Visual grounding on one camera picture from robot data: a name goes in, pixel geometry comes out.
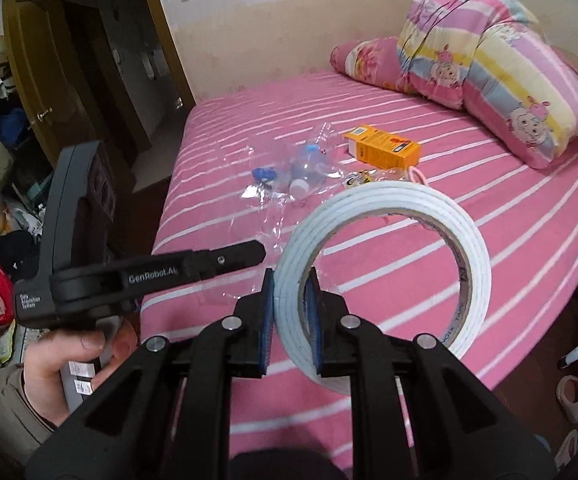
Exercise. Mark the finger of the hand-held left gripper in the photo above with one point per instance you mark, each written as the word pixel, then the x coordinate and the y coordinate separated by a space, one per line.
pixel 229 258

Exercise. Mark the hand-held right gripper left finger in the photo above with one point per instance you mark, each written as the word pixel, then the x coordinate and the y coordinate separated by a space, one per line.
pixel 267 310

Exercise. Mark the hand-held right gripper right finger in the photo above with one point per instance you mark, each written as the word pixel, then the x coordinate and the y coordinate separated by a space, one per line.
pixel 312 320

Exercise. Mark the white tape roll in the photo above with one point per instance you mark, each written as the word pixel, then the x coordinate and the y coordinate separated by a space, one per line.
pixel 394 270

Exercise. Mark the person's left forearm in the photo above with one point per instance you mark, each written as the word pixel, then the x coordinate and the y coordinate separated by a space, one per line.
pixel 4 400

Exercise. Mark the person's left hand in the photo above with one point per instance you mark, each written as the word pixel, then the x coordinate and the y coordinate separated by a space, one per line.
pixel 59 360

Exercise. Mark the clear plastic wrapper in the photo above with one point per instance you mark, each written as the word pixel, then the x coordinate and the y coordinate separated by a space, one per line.
pixel 269 210

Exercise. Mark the blue bottle cap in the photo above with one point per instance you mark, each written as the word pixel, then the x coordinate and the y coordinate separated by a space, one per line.
pixel 265 174

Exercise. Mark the pink striped bed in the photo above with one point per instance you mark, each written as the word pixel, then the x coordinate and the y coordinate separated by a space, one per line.
pixel 369 240

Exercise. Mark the crushed clear plastic bottle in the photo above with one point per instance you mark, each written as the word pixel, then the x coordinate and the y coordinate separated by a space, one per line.
pixel 309 165

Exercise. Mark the brown wooden door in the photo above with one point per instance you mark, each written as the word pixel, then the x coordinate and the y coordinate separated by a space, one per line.
pixel 34 95

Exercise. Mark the orange carton box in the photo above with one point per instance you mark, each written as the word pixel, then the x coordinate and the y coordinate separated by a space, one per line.
pixel 384 147

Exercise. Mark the pink floral pillow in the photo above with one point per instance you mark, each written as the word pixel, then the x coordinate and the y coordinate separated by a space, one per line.
pixel 369 62

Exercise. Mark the beige slipper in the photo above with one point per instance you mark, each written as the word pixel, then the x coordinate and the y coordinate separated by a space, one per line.
pixel 574 396

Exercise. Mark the pastel striped cartoon quilt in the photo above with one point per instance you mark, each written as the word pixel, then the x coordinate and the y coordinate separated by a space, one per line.
pixel 499 75

